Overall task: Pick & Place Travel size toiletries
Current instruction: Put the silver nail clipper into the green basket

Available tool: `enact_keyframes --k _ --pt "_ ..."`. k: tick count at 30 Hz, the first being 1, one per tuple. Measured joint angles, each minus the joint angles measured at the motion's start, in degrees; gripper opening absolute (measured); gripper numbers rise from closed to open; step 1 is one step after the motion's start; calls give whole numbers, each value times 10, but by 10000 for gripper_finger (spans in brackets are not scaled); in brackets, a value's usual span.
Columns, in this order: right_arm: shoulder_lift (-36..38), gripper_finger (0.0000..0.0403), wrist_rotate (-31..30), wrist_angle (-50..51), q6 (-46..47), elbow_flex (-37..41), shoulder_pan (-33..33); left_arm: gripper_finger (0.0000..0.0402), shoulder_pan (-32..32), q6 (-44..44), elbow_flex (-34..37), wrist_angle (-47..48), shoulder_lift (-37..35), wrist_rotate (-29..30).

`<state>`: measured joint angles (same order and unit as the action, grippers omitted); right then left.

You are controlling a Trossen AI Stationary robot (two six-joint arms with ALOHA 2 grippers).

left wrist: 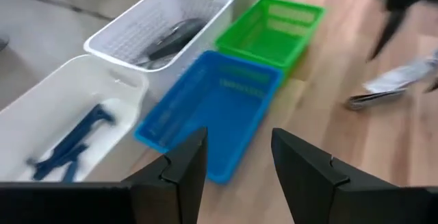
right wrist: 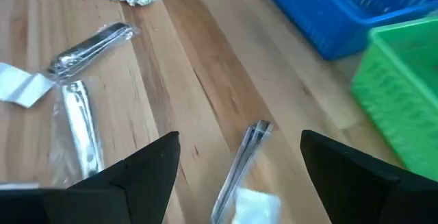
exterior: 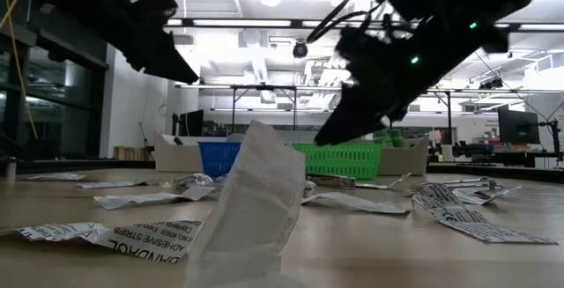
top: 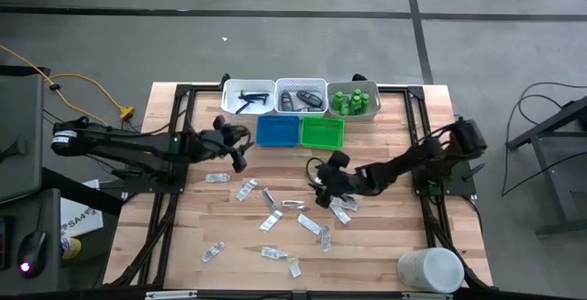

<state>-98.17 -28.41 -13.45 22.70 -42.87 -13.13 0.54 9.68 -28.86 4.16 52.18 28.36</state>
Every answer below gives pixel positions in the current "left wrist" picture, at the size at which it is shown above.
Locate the white adhesive bandage strip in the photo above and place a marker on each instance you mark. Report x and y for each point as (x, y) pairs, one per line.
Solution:
(400, 76)

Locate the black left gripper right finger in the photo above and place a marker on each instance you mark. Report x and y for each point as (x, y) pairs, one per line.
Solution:
(325, 200)

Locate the blue perforated plastic basket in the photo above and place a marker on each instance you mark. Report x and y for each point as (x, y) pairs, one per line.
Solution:
(219, 114)

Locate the green perforated plastic basket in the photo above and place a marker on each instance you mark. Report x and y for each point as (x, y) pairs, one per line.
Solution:
(270, 42)

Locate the white perforated plastic basket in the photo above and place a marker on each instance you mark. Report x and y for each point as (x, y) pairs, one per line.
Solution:
(119, 46)

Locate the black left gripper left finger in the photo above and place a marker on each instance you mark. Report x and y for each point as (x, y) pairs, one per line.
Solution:
(171, 200)

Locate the silver nail clipper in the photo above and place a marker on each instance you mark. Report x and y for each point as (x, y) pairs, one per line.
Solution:
(369, 99)

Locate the white solid plastic bin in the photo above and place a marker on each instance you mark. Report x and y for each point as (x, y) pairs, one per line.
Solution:
(51, 90)

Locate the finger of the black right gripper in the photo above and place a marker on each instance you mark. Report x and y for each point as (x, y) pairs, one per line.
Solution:
(390, 28)
(433, 86)

